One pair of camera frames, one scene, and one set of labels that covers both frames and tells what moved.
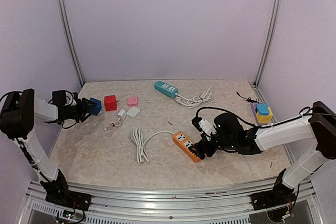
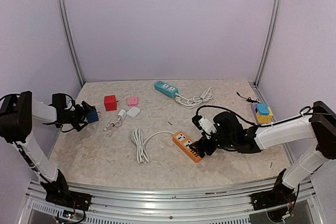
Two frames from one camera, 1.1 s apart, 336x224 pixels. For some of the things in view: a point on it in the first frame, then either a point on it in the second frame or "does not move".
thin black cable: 249,99 does not move
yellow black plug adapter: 264,118 does not move
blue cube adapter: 94,110 -> 92,117
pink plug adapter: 133,102 does not move
